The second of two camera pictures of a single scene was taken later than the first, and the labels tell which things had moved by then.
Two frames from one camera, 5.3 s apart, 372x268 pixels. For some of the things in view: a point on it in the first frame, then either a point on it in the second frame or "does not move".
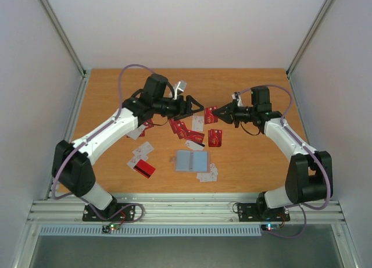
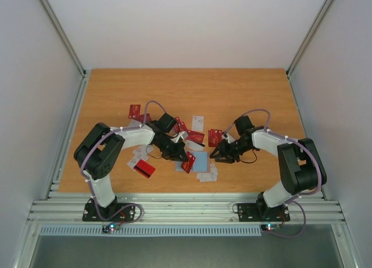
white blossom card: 197,123 does not move
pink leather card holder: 191,161 does not move
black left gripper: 183,111 → 175,155
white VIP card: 194,145 does not move
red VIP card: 215,138 does not move
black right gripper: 234,114 → 228,150
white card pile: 211,177 does not move
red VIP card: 209,117 → 186,165
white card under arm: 141,153 does not move
